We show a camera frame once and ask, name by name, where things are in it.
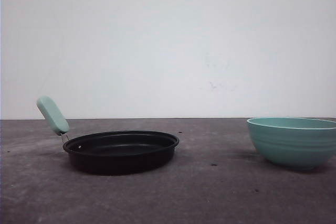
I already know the black frying pan green handle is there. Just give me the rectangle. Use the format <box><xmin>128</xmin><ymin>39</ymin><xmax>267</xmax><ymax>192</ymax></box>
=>
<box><xmin>36</xmin><ymin>96</ymin><xmax>180</xmax><ymax>175</ymax></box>

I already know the teal ceramic bowl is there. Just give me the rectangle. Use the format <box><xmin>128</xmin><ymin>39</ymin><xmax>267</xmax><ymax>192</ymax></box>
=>
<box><xmin>247</xmin><ymin>118</ymin><xmax>335</xmax><ymax>170</ymax></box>

